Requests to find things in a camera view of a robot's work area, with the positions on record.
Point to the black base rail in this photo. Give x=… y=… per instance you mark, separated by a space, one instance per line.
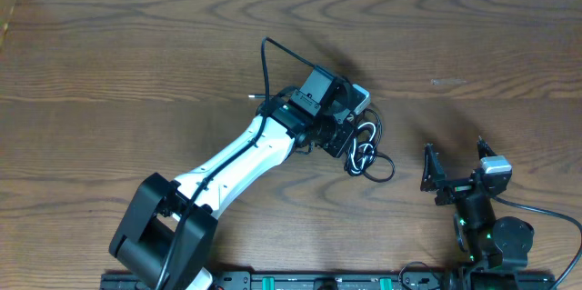
x=241 y=280

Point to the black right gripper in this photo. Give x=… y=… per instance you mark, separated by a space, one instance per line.
x=434 y=179

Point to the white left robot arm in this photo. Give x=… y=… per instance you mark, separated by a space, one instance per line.
x=165 y=235

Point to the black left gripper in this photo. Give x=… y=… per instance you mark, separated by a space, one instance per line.
x=337 y=153

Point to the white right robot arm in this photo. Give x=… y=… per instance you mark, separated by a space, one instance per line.
x=497 y=246

